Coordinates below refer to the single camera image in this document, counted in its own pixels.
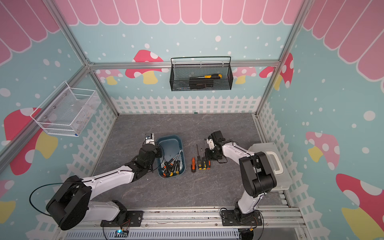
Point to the orange black large screwdriver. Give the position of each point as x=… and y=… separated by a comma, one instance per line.
x=193, y=164

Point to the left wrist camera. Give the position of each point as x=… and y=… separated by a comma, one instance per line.
x=149, y=139

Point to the yellow black screwdriver in basket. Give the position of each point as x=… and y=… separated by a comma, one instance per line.
x=213, y=76

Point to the teal plastic storage box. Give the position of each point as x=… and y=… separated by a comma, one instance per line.
x=171, y=146

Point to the translucent plastic lidded case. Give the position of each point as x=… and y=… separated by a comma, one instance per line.
x=284, y=180

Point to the screwdriver in box orange collar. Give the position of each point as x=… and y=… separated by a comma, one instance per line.
x=177, y=163

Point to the black object in basket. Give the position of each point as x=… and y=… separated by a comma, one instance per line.
x=198, y=84

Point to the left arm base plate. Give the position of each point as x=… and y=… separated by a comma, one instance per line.
x=125, y=219

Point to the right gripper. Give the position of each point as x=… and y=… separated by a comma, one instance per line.
x=207, y=155

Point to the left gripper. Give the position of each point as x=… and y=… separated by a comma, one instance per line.
x=159, y=151

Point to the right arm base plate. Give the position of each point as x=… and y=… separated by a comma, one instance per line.
x=236, y=218

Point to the screwdriver in box long shaft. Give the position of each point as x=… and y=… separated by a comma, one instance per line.
x=168, y=169

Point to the green circuit board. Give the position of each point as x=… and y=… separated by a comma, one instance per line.
x=121, y=233

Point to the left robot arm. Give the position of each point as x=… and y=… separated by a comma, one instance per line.
x=73, y=203

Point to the aluminium front rail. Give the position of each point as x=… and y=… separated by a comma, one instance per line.
x=208, y=217

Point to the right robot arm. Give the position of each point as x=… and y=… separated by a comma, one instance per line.
x=257, y=175

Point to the black wire mesh basket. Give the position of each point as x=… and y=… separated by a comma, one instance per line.
x=201, y=74

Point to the white wire mesh basket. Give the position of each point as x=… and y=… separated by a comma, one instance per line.
x=67, y=111

